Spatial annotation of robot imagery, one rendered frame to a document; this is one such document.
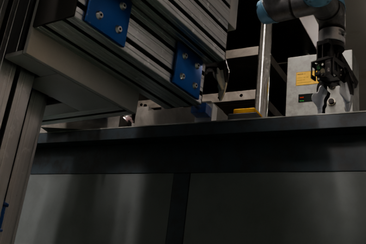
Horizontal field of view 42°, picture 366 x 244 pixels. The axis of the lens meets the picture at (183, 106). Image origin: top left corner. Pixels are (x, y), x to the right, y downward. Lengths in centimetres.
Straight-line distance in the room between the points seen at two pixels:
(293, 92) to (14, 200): 165
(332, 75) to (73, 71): 77
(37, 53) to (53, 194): 88
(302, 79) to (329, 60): 94
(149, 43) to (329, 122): 51
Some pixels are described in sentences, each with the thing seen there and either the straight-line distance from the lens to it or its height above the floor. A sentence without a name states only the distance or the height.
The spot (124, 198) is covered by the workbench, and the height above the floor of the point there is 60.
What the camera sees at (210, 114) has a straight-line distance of 129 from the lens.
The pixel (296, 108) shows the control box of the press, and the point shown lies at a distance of 226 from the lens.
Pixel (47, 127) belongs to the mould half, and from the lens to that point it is 158.
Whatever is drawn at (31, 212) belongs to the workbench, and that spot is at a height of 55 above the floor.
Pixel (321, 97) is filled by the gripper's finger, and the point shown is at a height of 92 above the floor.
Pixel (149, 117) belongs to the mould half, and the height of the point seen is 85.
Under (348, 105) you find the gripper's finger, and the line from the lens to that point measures 136.
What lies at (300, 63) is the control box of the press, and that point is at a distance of 235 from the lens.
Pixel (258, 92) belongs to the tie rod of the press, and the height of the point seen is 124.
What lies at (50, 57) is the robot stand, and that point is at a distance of 79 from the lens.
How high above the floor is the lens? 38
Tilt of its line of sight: 21 degrees up
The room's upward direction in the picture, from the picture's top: 7 degrees clockwise
